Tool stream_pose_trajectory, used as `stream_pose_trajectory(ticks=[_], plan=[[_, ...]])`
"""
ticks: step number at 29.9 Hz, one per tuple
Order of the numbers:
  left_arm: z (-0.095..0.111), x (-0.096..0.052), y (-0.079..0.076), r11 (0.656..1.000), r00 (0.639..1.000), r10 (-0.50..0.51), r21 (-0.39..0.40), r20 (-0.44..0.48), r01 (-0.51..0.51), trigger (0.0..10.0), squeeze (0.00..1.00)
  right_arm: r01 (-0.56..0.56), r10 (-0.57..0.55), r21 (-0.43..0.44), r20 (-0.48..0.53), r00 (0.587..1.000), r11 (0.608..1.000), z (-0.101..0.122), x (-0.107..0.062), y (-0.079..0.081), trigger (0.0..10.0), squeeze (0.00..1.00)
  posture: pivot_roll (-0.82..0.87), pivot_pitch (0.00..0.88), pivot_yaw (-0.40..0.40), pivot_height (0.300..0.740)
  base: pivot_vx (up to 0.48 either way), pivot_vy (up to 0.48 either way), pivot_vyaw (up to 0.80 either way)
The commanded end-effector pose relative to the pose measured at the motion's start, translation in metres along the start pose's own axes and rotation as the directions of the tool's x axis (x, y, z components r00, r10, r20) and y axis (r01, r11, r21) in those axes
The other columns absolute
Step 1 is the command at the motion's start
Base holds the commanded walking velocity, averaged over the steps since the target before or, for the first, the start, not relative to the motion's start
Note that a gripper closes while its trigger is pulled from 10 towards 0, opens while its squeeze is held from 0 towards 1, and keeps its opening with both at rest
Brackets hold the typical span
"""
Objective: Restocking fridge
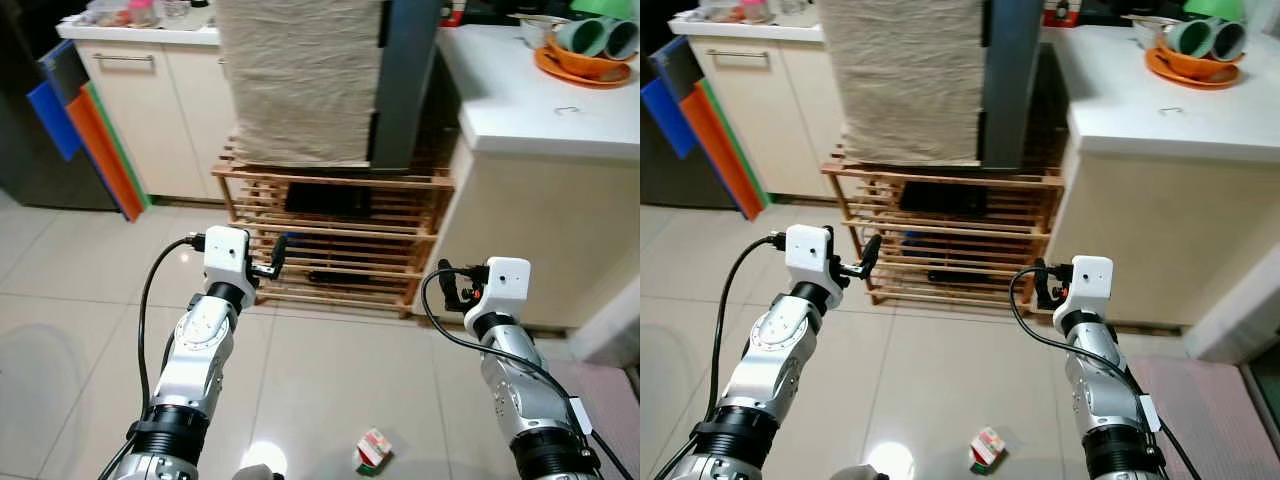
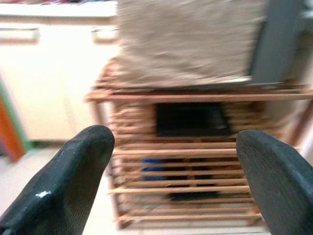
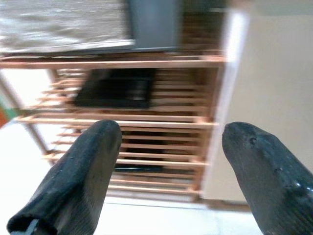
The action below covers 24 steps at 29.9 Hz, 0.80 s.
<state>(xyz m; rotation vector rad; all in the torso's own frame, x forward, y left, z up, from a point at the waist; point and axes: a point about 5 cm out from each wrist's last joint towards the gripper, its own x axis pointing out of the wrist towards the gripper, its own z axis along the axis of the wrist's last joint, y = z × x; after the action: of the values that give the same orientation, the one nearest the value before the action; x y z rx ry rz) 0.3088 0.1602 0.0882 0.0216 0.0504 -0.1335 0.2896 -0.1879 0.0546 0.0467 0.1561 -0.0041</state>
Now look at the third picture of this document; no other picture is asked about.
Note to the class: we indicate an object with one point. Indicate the orange board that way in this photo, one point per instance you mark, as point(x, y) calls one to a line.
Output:
point(3, 118)

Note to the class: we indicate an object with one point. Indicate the wooden slatted rack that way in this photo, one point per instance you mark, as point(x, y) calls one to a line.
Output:
point(146, 64)

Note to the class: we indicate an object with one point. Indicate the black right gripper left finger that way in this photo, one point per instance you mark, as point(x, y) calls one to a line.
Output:
point(73, 183)

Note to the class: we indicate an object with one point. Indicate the silver mini fridge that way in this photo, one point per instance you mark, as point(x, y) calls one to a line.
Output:
point(154, 24)

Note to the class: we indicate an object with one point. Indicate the green board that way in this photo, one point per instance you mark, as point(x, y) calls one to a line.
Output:
point(7, 107)

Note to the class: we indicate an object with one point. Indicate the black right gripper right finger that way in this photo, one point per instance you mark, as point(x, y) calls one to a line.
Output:
point(269, 183)

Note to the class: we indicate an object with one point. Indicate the black tray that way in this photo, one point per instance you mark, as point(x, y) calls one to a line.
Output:
point(110, 93)

